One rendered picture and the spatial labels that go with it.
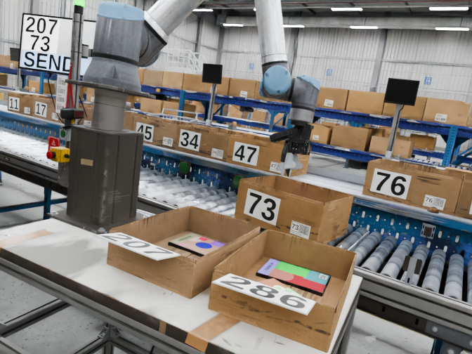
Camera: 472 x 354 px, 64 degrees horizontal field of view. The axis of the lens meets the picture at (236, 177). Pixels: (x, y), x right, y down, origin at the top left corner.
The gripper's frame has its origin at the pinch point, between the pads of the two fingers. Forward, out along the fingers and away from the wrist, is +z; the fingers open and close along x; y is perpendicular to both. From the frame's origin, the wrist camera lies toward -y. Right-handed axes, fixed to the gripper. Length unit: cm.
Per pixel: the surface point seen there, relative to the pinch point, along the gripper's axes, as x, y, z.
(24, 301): -13, -130, 101
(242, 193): 2.0, -17.2, 12.3
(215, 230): -26.7, -9.0, 22.9
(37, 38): -13, -154, -42
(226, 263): -57, 14, 21
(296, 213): -0.8, 8.6, 13.6
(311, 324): -60, 38, 25
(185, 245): -41.2, -9.9, 26.4
